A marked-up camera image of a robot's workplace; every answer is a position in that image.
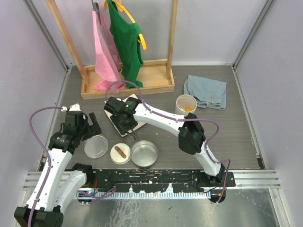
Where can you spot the shallow round metal tin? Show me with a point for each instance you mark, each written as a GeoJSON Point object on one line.
{"type": "Point", "coordinates": [144, 154]}

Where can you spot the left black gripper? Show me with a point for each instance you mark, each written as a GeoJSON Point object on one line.
{"type": "Point", "coordinates": [92, 129]}

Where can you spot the grey clothes hanger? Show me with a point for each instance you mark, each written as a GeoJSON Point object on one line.
{"type": "Point", "coordinates": [97, 10]}

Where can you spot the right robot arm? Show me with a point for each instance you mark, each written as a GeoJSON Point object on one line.
{"type": "Point", "coordinates": [190, 133]}

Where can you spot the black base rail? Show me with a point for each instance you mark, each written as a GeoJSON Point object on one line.
{"type": "Point", "coordinates": [155, 180]}

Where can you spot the green shirt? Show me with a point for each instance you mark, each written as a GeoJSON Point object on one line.
{"type": "Point", "coordinates": [125, 36]}

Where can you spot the metal tongs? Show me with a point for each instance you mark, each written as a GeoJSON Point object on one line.
{"type": "Point", "coordinates": [132, 134]}

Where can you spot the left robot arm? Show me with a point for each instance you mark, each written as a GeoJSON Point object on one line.
{"type": "Point", "coordinates": [49, 200]}

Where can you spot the blue denim cloth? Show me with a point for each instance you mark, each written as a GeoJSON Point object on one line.
{"type": "Point", "coordinates": [208, 93]}

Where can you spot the white square plate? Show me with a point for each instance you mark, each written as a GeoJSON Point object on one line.
{"type": "Point", "coordinates": [139, 125]}

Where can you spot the pink shirt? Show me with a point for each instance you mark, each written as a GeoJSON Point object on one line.
{"type": "Point", "coordinates": [107, 59]}

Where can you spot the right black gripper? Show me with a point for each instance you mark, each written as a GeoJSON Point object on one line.
{"type": "Point", "coordinates": [120, 127]}

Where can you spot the tall metal container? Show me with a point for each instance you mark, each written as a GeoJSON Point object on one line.
{"type": "Point", "coordinates": [184, 102]}

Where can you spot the wooden clothes rack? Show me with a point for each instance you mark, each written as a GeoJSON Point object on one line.
{"type": "Point", "coordinates": [155, 75]}

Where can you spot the white lid with leather strap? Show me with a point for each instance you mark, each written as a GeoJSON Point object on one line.
{"type": "Point", "coordinates": [120, 153]}

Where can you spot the yellow clothes hanger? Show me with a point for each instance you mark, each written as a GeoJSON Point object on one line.
{"type": "Point", "coordinates": [122, 9]}

